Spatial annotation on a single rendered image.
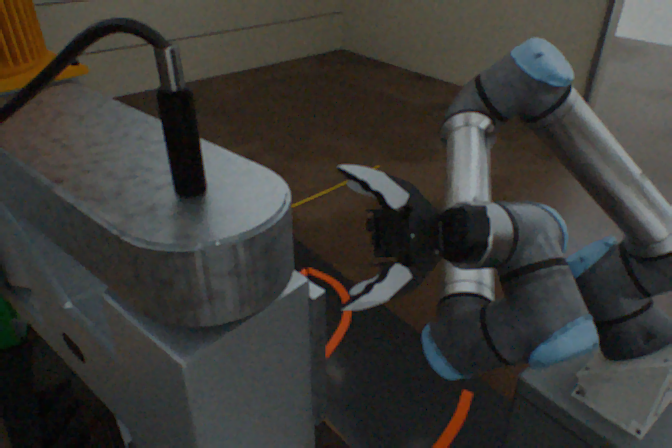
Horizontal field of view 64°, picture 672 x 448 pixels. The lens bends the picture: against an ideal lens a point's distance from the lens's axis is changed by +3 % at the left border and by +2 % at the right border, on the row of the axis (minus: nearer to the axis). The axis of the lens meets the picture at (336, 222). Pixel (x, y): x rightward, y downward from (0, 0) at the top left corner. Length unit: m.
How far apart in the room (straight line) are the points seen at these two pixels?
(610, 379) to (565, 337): 0.83
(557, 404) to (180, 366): 1.15
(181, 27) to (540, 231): 6.15
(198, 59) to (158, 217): 6.23
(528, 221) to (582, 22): 5.07
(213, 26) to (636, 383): 6.09
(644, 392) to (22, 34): 1.51
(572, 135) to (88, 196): 0.90
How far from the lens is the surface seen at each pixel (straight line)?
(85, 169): 0.79
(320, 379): 0.90
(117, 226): 0.64
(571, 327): 0.73
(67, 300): 1.07
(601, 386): 1.57
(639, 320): 1.54
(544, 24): 5.95
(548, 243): 0.75
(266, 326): 0.74
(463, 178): 1.00
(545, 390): 1.63
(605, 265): 1.50
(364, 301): 0.57
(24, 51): 1.17
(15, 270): 1.36
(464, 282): 0.84
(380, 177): 0.58
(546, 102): 1.15
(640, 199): 1.34
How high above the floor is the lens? 2.02
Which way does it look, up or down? 33 degrees down
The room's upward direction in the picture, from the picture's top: straight up
